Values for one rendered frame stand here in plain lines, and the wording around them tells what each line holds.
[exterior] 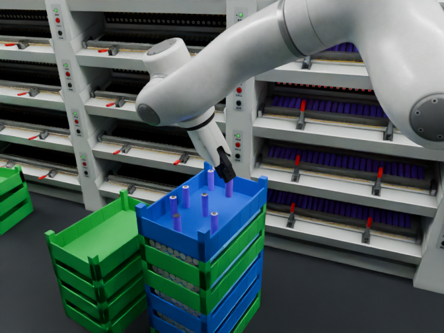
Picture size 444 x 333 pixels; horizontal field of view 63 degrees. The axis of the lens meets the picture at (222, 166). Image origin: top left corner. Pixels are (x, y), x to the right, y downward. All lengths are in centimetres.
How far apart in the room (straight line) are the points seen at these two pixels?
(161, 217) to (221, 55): 50
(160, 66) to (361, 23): 34
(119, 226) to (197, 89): 74
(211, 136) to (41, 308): 89
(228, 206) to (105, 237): 42
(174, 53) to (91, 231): 73
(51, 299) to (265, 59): 111
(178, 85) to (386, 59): 30
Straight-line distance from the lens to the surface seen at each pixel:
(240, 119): 125
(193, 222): 93
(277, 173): 133
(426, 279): 147
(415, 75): 45
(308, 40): 54
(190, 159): 142
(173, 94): 60
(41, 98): 173
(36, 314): 139
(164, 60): 67
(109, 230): 122
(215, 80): 60
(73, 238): 122
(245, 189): 104
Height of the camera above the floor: 94
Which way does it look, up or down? 26 degrees down
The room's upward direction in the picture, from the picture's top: straight up
